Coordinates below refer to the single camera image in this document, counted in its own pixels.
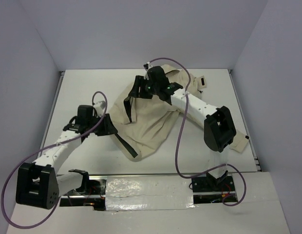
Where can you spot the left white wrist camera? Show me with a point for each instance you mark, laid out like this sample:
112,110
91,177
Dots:
100,107

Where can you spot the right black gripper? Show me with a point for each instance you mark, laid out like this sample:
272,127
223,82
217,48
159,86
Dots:
139,82

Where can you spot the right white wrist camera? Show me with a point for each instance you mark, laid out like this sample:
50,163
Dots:
147,66

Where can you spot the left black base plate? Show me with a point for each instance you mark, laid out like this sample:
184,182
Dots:
94,196

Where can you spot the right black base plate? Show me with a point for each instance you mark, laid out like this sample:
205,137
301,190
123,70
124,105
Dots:
204,193

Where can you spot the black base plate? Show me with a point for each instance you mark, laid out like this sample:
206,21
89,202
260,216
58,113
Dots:
94,196
204,193

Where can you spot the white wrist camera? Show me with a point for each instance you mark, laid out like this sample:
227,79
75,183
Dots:
100,107
147,66

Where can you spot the cream jacket with black zipper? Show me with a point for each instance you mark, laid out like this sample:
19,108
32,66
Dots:
144,124

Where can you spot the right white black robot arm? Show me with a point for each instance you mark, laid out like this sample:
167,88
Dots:
217,122

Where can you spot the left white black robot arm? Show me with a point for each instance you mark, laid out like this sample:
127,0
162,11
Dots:
38,183

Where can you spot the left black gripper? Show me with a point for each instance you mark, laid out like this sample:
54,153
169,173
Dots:
108,127

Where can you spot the white foam front board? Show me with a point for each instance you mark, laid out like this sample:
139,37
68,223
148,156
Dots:
164,205

